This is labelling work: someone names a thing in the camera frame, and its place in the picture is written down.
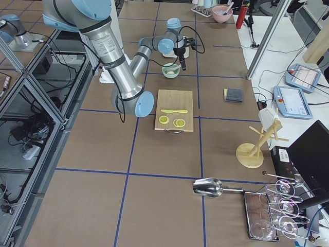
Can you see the yellow plastic knife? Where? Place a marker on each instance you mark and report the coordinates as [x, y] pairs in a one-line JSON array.
[[174, 111]]

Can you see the wooden cutting board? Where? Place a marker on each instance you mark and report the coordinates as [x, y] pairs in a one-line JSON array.
[[175, 100]]

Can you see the wine glasses on rack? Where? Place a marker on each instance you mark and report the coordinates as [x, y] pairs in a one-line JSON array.
[[283, 208]]

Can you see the far teach pendant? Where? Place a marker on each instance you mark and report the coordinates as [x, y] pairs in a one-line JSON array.
[[302, 77]]

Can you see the white bear serving tray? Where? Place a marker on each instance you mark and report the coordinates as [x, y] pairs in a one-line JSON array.
[[171, 54]]

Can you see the black glass rack tray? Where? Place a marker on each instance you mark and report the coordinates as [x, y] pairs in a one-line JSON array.
[[257, 209]]

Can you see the wooden mug tree stand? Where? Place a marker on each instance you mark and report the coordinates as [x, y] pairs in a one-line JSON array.
[[250, 155]]

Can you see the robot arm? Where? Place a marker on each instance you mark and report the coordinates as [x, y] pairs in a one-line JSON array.
[[93, 19]]

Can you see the light green bowl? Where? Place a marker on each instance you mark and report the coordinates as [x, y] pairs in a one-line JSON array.
[[170, 65]]

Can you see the upper lemon slice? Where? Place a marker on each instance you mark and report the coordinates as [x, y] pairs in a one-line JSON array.
[[179, 123]]

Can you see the near teach pendant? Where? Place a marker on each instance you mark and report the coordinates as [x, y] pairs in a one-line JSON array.
[[291, 102]]

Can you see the pink ice bowl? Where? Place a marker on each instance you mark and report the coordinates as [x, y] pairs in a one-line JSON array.
[[221, 14]]

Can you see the aluminium frame post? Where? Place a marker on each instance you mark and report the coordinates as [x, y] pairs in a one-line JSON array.
[[275, 20]]

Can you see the red bottle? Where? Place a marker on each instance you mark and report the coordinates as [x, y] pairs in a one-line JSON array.
[[241, 16]]

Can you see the black monitor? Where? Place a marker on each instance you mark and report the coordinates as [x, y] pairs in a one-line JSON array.
[[309, 155]]

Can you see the metal scoop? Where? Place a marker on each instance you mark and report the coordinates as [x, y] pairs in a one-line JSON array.
[[212, 187]]

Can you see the teach pendant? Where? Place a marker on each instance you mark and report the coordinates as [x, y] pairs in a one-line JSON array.
[[291, 102], [302, 77]]

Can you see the lemon slice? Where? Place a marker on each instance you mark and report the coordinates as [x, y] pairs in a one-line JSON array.
[[164, 119], [179, 123]]

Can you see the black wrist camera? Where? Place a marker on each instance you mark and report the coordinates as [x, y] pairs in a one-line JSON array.
[[190, 42]]

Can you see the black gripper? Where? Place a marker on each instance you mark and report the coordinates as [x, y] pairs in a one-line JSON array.
[[180, 51]]

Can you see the lower lemon slice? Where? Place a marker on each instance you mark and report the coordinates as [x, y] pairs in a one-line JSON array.
[[164, 119]]

